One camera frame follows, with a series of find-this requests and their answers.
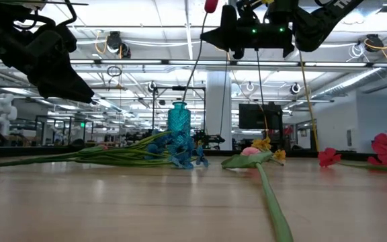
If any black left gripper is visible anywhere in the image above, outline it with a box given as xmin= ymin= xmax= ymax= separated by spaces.
xmin=8 ymin=23 xmax=95 ymax=104

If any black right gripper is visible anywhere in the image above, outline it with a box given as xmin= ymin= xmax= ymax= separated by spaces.
xmin=200 ymin=0 xmax=297 ymax=61

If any yellow artificial flower bunch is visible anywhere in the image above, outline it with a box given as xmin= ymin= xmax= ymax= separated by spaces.
xmin=250 ymin=136 xmax=288 ymax=166

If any pink artificial tulip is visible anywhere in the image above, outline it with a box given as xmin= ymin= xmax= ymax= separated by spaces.
xmin=220 ymin=146 xmax=295 ymax=242

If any blue artificial flower bunch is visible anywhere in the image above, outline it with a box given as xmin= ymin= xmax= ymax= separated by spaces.
xmin=0 ymin=129 xmax=210 ymax=171

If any red artificial flower bunch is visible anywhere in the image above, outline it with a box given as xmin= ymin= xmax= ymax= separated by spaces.
xmin=316 ymin=132 xmax=387 ymax=175

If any teal glass vase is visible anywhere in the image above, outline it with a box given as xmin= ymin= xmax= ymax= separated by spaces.
xmin=167 ymin=101 xmax=192 ymax=149

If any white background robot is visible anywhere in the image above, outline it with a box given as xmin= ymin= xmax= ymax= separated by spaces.
xmin=0 ymin=93 xmax=19 ymax=136

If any white square column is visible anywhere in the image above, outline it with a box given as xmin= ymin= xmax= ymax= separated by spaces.
xmin=206 ymin=71 xmax=233 ymax=151

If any long ceiling light strip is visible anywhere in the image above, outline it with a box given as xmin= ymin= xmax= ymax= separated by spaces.
xmin=0 ymin=58 xmax=387 ymax=68

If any black monitor screen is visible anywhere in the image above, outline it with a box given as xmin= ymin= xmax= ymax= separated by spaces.
xmin=239 ymin=102 xmax=284 ymax=130

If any black hanging cable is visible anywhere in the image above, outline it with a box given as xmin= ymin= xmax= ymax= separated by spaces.
xmin=255 ymin=49 xmax=269 ymax=142

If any yellow hanging cable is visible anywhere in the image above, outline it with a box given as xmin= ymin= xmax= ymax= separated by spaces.
xmin=297 ymin=50 xmax=319 ymax=152

